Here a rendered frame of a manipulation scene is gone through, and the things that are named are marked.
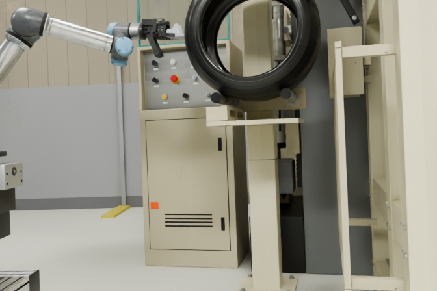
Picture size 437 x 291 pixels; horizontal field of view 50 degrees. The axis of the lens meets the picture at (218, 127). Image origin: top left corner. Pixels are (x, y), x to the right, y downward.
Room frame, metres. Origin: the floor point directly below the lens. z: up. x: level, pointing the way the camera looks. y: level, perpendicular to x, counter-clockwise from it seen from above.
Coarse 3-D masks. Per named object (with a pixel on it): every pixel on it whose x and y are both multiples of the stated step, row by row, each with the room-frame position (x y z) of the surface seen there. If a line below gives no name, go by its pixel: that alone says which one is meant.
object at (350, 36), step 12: (336, 36) 2.04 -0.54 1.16; (348, 36) 2.03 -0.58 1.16; (360, 36) 2.02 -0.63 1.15; (348, 60) 2.03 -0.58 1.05; (360, 60) 2.02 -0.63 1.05; (348, 72) 2.03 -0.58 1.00; (360, 72) 2.02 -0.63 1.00; (348, 84) 2.03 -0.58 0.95; (360, 84) 2.02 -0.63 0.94; (348, 96) 2.22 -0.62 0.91; (360, 96) 2.18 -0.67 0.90
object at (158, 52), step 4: (148, 36) 2.02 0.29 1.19; (152, 36) 2.02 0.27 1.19; (152, 40) 2.02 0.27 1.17; (156, 40) 2.05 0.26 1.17; (152, 44) 2.02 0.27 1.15; (156, 44) 2.01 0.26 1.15; (152, 48) 2.02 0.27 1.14; (156, 48) 2.01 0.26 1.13; (160, 48) 2.05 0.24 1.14; (156, 52) 2.01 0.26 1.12; (160, 52) 2.02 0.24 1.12; (156, 56) 2.01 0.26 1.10; (160, 56) 2.02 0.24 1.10
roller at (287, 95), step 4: (284, 88) 1.80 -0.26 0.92; (288, 88) 1.80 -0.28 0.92; (280, 92) 1.81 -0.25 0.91; (284, 92) 1.80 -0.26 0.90; (288, 92) 1.80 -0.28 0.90; (292, 92) 1.83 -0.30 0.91; (284, 96) 1.80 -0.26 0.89; (288, 96) 1.80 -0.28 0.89; (292, 96) 1.84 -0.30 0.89; (296, 96) 2.04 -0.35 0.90; (288, 100) 1.87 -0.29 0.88; (292, 100) 1.94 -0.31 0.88; (296, 100) 2.07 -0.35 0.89
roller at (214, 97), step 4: (216, 92) 1.87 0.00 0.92; (212, 96) 1.87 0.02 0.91; (216, 96) 1.86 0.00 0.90; (220, 96) 1.86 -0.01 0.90; (224, 96) 1.93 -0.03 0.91; (228, 96) 2.02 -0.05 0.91; (212, 100) 1.87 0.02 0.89; (216, 100) 1.86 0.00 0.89; (220, 100) 1.86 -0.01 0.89; (224, 100) 1.93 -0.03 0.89; (228, 100) 1.99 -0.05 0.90; (232, 100) 2.07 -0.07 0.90; (236, 100) 2.17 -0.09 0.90; (220, 104) 1.97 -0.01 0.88; (224, 104) 1.99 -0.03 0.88; (228, 104) 2.04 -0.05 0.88; (232, 104) 2.10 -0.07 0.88; (236, 104) 2.18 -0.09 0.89
